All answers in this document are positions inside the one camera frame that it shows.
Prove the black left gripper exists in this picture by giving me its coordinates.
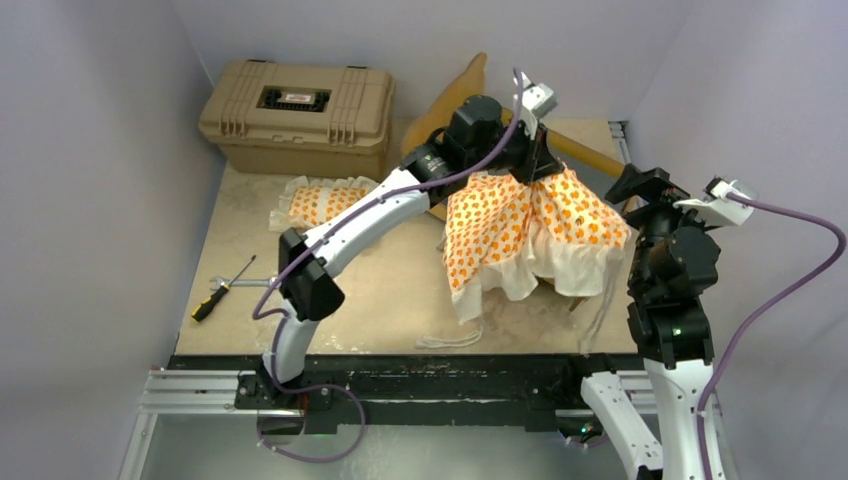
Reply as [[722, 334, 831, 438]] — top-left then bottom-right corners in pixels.
[[468, 117, 565, 189]]

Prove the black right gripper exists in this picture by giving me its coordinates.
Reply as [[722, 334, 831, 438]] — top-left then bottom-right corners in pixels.
[[607, 161, 721, 291]]

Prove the orange patterned white blanket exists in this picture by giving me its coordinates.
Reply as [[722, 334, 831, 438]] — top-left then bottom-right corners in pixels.
[[416, 170, 635, 354]]

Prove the wooden pet bed frame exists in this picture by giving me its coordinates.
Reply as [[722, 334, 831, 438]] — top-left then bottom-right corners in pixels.
[[400, 52, 651, 313]]

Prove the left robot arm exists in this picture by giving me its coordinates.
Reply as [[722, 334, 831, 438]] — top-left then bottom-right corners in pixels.
[[259, 85, 563, 409]]

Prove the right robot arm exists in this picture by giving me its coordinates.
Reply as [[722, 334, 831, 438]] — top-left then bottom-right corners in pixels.
[[561, 165, 726, 479]]

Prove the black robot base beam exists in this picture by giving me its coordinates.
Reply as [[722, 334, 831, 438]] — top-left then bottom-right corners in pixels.
[[167, 353, 650, 434]]

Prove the small orange patterned pillow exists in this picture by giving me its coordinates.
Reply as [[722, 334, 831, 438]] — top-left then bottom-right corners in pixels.
[[268, 176, 378, 232]]

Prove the tan plastic tool case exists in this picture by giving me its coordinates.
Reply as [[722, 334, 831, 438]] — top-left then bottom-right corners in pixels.
[[198, 60, 396, 180]]

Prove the silver open-end wrench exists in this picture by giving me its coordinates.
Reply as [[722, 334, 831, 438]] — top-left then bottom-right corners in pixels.
[[210, 276, 276, 292]]

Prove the yellow black screwdriver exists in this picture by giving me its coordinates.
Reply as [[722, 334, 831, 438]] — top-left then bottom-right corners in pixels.
[[191, 254, 257, 322]]

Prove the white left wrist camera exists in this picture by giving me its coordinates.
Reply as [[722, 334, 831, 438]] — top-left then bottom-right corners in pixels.
[[515, 71, 558, 140]]

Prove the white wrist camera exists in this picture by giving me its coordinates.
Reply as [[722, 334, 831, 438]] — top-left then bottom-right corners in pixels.
[[673, 176, 758, 228], [515, 71, 558, 140]]

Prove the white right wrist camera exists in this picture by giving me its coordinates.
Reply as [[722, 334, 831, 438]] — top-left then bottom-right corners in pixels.
[[673, 176, 758, 228]]

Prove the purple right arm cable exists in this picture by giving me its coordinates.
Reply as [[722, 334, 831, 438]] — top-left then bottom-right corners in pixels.
[[695, 192, 848, 480]]

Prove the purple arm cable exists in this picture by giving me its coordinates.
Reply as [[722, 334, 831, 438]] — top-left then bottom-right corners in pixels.
[[251, 67, 526, 465], [695, 192, 848, 480]]

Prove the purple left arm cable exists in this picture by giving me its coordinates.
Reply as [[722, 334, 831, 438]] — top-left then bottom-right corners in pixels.
[[251, 67, 526, 465]]

